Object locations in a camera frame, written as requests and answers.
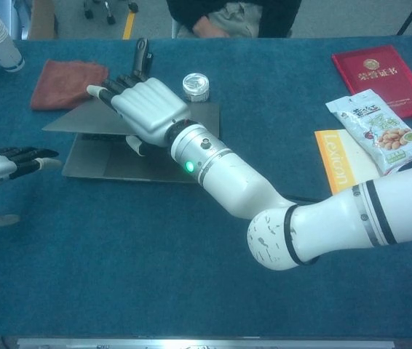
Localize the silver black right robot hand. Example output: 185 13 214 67
86 73 191 157

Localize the silver Apple laptop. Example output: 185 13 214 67
41 97 224 185

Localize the black stapler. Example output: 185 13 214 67
132 37 155 79

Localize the clear round plastic container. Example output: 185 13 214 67
182 73 210 103

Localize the brown folded cloth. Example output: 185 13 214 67
30 59 108 112

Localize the seated person in dark jacket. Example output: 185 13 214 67
165 0 304 39

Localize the brown cardboard box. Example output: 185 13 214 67
27 0 60 40

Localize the blue felt tablecloth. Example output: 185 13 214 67
0 34 412 340

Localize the yellow Lexicon notebook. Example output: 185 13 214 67
313 129 382 196

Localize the peanut snack bag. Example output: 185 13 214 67
325 88 412 180

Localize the red certificate folder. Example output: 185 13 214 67
331 44 412 119

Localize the black tripod stand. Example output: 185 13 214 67
395 0 412 36

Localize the aluminium frame rail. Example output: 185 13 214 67
16 337 396 349

